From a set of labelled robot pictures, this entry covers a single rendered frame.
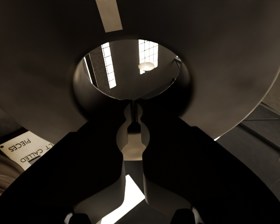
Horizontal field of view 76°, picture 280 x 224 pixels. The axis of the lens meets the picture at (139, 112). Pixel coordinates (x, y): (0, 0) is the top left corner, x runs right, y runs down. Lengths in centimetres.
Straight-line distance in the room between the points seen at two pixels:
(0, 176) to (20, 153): 17
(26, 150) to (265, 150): 934
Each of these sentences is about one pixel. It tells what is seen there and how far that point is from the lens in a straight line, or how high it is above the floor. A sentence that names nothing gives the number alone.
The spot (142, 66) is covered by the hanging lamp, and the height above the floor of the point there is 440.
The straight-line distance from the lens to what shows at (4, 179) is 57.
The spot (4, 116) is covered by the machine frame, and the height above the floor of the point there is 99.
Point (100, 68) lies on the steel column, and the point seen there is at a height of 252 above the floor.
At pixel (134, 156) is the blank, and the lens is 15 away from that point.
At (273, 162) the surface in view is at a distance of 941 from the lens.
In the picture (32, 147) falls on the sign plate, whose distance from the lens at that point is 70.
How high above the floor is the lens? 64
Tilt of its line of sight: 46 degrees up
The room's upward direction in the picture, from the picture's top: 177 degrees clockwise
